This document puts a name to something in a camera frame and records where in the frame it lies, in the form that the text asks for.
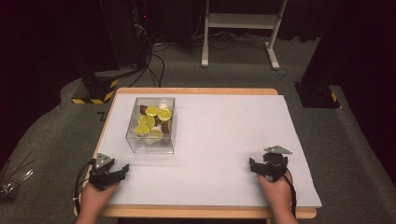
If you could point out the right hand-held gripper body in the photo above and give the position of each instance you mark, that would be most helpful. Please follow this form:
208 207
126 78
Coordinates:
275 165

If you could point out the black yellow striped stand base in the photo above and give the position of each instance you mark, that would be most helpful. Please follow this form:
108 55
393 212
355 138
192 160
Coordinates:
99 87

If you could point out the black equipment column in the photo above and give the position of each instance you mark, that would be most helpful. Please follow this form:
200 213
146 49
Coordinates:
124 31

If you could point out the brown round piece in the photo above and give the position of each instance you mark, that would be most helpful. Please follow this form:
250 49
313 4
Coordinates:
166 126
143 109

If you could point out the person's right hand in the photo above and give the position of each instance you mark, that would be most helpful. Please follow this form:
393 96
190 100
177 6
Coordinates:
278 194

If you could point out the white table sheet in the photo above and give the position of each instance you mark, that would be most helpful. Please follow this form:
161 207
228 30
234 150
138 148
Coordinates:
233 149

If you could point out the person's left hand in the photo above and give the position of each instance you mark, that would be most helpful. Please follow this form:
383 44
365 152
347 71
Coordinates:
93 199

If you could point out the clear plastic drawer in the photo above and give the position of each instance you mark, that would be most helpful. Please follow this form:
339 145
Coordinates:
140 146

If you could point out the white metal stand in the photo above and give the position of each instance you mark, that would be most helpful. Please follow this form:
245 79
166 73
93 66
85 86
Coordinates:
239 21

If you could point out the clear plastic drawer case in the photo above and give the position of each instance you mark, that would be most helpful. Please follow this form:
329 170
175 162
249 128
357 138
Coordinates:
168 146

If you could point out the black floor base plate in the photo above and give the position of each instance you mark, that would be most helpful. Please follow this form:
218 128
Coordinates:
316 95

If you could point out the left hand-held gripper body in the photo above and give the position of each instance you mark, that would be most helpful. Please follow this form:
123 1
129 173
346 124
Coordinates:
101 177

